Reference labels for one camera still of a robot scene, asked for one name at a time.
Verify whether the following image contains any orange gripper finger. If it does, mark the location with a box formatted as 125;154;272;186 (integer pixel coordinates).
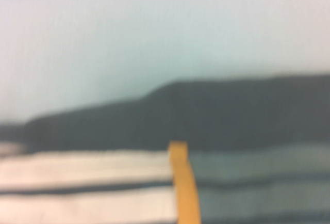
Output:
168;140;201;224

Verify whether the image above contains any white blue striped bed sheet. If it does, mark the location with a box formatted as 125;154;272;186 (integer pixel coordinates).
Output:
0;140;330;224

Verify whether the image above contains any light blue sheet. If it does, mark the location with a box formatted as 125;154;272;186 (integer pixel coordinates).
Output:
0;0;330;128

